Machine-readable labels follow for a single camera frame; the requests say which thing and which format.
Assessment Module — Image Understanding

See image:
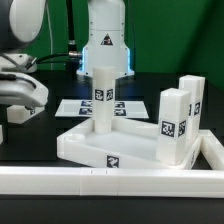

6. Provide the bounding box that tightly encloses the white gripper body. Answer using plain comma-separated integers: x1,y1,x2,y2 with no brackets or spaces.
0,54,49,108

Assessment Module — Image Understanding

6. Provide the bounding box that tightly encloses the white desk top tray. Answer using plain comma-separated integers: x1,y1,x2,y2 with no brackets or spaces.
57,118,202,169

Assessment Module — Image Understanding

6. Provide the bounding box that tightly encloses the white base block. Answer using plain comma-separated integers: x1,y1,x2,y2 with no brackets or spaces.
156,88,191,166

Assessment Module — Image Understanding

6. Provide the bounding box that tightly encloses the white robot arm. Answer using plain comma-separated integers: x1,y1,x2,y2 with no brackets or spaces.
0,0,134,108

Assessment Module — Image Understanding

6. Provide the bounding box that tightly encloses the white front fence bar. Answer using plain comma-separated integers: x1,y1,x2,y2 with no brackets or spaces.
0,129,224,199

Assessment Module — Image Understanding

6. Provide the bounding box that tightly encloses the white cable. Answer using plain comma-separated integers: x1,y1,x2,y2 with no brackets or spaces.
45,0,54,71

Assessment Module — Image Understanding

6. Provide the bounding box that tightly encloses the black cable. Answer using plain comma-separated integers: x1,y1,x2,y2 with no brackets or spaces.
35,0,83,71

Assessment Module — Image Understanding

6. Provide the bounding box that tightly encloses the white marker base plate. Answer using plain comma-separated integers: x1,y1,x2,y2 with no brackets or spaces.
55,99,148,119

